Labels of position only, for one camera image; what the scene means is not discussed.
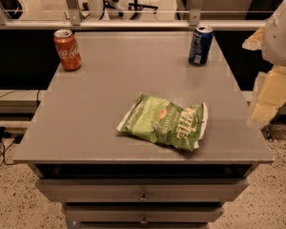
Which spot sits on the foam gripper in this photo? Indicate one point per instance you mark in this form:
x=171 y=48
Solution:
x=280 y=38

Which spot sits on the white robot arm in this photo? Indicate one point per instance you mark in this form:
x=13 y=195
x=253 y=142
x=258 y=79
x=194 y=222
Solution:
x=271 y=39

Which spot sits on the green jalapeno chip bag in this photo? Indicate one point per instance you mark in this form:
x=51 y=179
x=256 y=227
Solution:
x=160 y=121

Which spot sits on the blue pepsi can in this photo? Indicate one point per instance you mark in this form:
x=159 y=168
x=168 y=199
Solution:
x=200 y=46

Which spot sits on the person's white shoe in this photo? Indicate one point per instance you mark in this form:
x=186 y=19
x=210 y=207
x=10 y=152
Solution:
x=116 y=5

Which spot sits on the grey drawer cabinet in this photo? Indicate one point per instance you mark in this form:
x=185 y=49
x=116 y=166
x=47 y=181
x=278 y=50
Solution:
x=138 y=138

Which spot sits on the red coca-cola can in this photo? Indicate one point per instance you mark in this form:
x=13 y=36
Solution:
x=67 y=49

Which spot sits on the lower grey drawer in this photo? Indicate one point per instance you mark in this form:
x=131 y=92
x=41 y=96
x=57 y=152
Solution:
x=142 y=214

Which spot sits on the metal railing with glass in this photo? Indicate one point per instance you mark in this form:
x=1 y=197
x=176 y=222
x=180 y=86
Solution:
x=96 y=15

